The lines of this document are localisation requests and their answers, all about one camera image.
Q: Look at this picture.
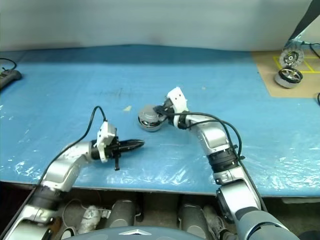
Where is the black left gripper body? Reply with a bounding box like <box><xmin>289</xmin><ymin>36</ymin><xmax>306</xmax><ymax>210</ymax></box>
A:
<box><xmin>104</xmin><ymin>136</ymin><xmax>124</xmax><ymax>161</ymax></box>

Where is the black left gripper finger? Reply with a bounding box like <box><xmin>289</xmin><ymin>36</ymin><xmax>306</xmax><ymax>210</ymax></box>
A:
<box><xmin>118</xmin><ymin>144</ymin><xmax>144</xmax><ymax>153</ymax></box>
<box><xmin>118</xmin><ymin>138</ymin><xmax>146</xmax><ymax>146</ymax></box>

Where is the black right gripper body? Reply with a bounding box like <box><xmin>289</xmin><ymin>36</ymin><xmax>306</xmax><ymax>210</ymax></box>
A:
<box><xmin>162</xmin><ymin>97</ymin><xmax>176</xmax><ymax>117</ymax></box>

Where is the grey round metal part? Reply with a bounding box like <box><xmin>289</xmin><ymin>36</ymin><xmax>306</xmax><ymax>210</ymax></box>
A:
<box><xmin>137</xmin><ymin>104</ymin><xmax>167</xmax><ymax>133</ymax></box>

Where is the black rotor with silver spokes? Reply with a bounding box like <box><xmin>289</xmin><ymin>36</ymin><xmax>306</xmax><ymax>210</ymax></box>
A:
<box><xmin>138</xmin><ymin>120</ymin><xmax>162</xmax><ymax>133</ymax></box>

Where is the silver wheel part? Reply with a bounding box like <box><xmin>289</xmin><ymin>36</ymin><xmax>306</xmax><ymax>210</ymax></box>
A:
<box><xmin>274</xmin><ymin>67</ymin><xmax>304</xmax><ymax>89</ymax></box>
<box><xmin>279</xmin><ymin>46</ymin><xmax>305</xmax><ymax>68</ymax></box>

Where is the dark grey rounded cylinder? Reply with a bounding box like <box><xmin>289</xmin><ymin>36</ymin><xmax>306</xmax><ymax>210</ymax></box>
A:
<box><xmin>178</xmin><ymin>197</ymin><xmax>209</xmax><ymax>234</ymax></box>
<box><xmin>110</xmin><ymin>199</ymin><xmax>138</xmax><ymax>229</ymax></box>

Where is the white shoe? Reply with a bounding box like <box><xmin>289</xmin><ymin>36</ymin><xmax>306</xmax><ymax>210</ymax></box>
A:
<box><xmin>203</xmin><ymin>204</ymin><xmax>226</xmax><ymax>235</ymax></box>
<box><xmin>79</xmin><ymin>204</ymin><xmax>101</xmax><ymax>235</ymax></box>

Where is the grey robot torso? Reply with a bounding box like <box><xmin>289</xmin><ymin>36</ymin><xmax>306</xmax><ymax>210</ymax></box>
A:
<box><xmin>61</xmin><ymin>225</ymin><xmax>241</xmax><ymax>240</ymax></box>

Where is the brown cardboard sheet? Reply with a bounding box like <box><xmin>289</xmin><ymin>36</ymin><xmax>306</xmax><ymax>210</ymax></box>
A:
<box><xmin>250</xmin><ymin>49</ymin><xmax>320</xmax><ymax>99</ymax></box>

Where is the black handheld controller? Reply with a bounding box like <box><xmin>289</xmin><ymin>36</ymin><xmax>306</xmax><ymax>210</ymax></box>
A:
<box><xmin>0</xmin><ymin>69</ymin><xmax>23</xmax><ymax>89</ymax></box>

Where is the black tripod leg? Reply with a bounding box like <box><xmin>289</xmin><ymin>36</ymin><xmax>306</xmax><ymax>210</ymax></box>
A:
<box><xmin>290</xmin><ymin>0</ymin><xmax>320</xmax><ymax>41</ymax></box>

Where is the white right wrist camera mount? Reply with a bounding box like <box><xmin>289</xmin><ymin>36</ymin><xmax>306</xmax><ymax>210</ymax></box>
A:
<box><xmin>166</xmin><ymin>86</ymin><xmax>189</xmax><ymax>114</ymax></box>

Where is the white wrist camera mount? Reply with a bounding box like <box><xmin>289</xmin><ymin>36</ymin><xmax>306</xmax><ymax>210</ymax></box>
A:
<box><xmin>166</xmin><ymin>86</ymin><xmax>189</xmax><ymax>114</ymax></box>
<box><xmin>93</xmin><ymin>121</ymin><xmax>118</xmax><ymax>164</ymax></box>

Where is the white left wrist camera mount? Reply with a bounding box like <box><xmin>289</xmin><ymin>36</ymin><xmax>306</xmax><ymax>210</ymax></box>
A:
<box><xmin>93</xmin><ymin>121</ymin><xmax>118</xmax><ymax>164</ymax></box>

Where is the black dangling strap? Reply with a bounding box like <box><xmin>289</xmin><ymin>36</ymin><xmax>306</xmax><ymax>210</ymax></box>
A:
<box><xmin>113</xmin><ymin>151</ymin><xmax>121</xmax><ymax>172</ymax></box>

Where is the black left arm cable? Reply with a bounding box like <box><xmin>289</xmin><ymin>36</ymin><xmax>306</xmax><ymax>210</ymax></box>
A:
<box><xmin>36</xmin><ymin>105</ymin><xmax>109</xmax><ymax>188</ymax></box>

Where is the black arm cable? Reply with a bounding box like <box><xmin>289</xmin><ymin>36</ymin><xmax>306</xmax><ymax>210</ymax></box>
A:
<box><xmin>36</xmin><ymin>105</ymin><xmax>109</xmax><ymax>188</ymax></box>
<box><xmin>157</xmin><ymin>110</ymin><xmax>266</xmax><ymax>208</ymax></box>

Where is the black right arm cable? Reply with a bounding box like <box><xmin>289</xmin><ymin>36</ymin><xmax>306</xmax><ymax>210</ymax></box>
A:
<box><xmin>157</xmin><ymin>110</ymin><xmax>266</xmax><ymax>208</ymax></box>

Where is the white floor cable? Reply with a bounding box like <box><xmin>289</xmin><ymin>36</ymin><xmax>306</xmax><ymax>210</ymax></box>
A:
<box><xmin>61</xmin><ymin>198</ymin><xmax>85</xmax><ymax>227</ymax></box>

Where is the thin black controller cable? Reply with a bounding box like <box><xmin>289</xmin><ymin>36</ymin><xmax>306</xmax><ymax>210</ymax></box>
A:
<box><xmin>0</xmin><ymin>57</ymin><xmax>18</xmax><ymax>73</ymax></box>

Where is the black cable on cardboard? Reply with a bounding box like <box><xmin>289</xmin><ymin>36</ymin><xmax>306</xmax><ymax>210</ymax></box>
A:
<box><xmin>301</xmin><ymin>41</ymin><xmax>320</xmax><ymax>58</ymax></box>

